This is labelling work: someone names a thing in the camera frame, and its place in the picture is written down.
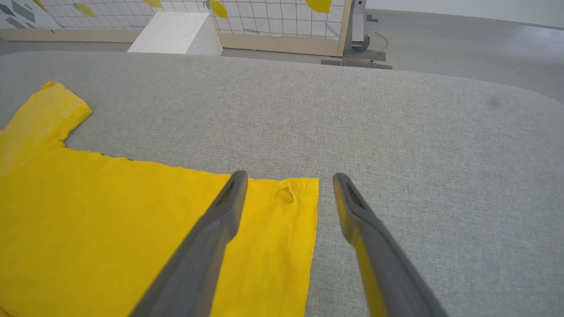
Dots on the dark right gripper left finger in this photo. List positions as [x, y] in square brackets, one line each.
[198, 264]

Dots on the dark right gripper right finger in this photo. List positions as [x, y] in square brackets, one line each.
[383, 264]

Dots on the yellow t-shirt garment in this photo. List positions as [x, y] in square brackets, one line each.
[110, 229]

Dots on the grey fabric sofa cushion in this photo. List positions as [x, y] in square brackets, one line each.
[374, 132]

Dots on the long dark floor mat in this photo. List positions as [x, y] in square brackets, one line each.
[368, 64]

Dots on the white box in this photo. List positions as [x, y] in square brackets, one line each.
[176, 35]

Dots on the lemon print grid screen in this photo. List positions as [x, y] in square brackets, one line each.
[264, 22]

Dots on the white panel with grey shapes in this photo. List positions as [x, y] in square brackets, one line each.
[22, 13]

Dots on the dark mat under post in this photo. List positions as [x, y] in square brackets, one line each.
[365, 54]

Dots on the grey metal post with caster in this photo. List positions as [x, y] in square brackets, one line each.
[359, 26]

